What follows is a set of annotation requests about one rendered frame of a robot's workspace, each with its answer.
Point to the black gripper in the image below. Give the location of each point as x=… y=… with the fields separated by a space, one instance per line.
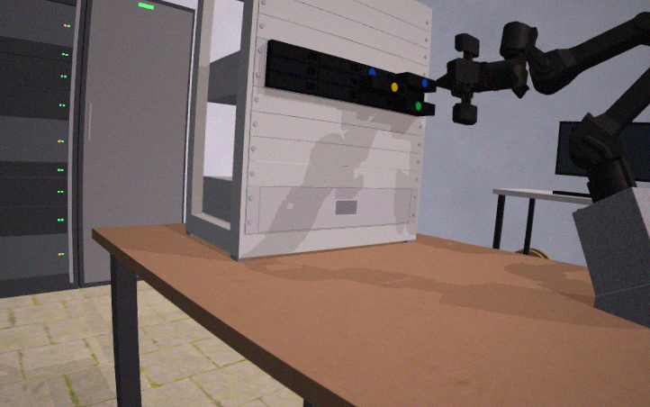
x=467 y=113

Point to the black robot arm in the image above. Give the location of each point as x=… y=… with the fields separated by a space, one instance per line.
x=593 y=143

